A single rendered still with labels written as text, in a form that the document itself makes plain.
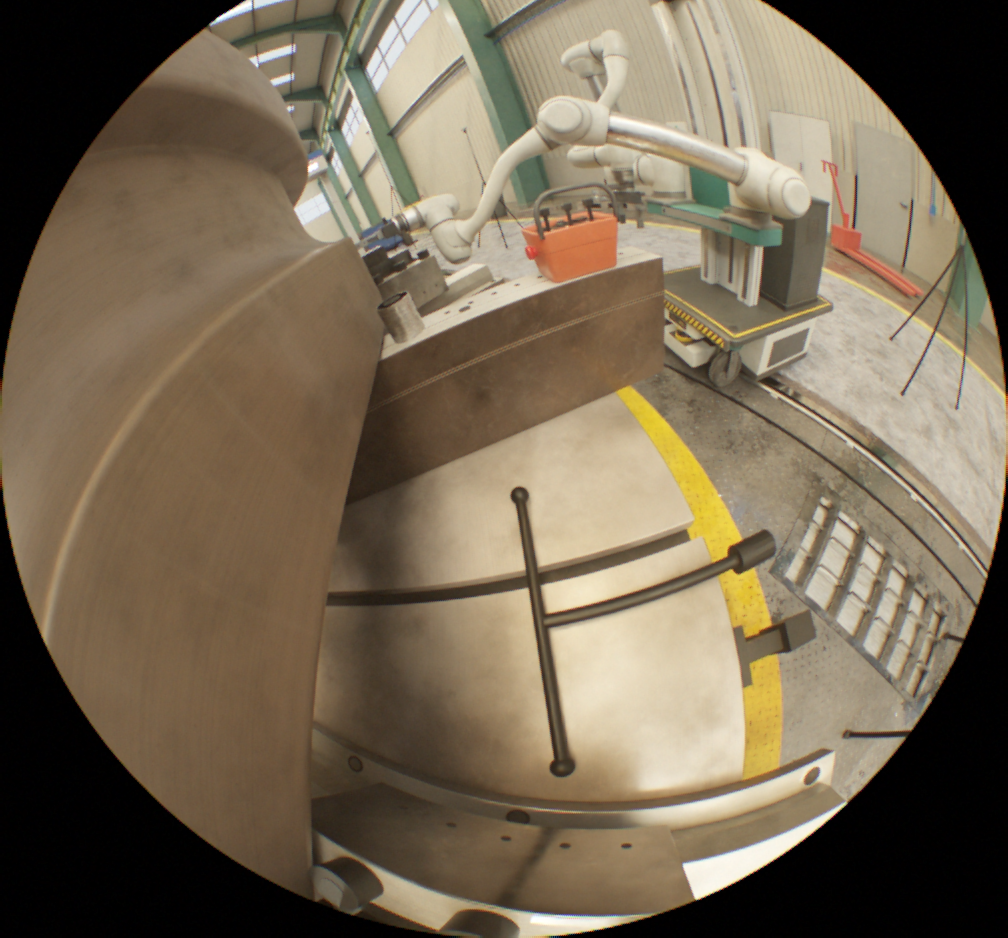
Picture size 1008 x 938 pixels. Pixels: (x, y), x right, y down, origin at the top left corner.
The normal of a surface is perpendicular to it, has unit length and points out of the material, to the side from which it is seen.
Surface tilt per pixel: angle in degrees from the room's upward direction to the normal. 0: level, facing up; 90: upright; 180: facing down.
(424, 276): 90
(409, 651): 0
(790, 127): 90
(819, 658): 0
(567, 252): 97
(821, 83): 90
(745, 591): 0
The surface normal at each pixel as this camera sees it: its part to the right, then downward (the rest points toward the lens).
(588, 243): 0.29, 0.74
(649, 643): -0.29, -0.65
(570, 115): -0.37, 0.73
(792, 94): -0.78, 0.59
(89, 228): 0.95, -0.29
